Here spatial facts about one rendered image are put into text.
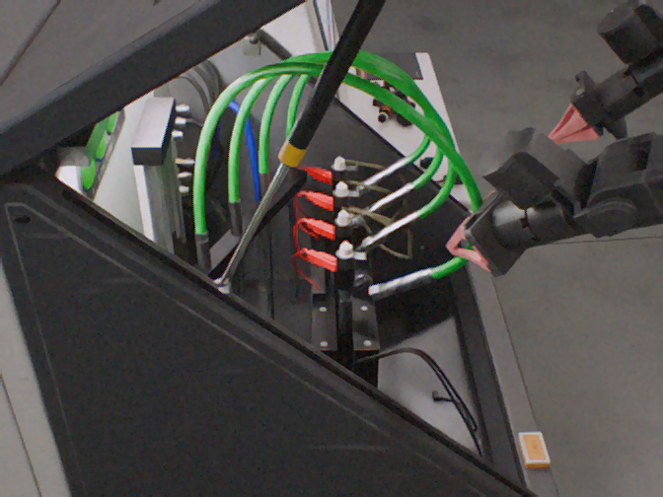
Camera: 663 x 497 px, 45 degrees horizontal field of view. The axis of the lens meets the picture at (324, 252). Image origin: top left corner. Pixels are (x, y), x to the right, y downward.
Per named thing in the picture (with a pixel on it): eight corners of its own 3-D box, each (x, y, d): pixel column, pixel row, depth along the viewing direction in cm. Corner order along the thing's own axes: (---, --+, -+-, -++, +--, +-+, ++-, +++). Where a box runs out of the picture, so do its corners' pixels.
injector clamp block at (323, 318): (376, 419, 127) (380, 348, 118) (312, 420, 127) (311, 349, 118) (363, 284, 154) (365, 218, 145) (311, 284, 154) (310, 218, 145)
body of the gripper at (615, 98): (571, 76, 114) (618, 43, 110) (614, 126, 117) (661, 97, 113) (571, 96, 109) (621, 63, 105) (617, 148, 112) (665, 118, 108)
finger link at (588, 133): (526, 109, 119) (580, 72, 114) (555, 143, 121) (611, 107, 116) (524, 131, 114) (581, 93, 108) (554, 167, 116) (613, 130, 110)
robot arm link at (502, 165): (644, 225, 74) (657, 160, 78) (560, 147, 70) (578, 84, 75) (545, 263, 83) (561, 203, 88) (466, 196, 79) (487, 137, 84)
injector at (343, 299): (367, 367, 125) (371, 258, 113) (334, 367, 125) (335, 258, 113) (366, 354, 127) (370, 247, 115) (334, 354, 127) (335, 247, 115)
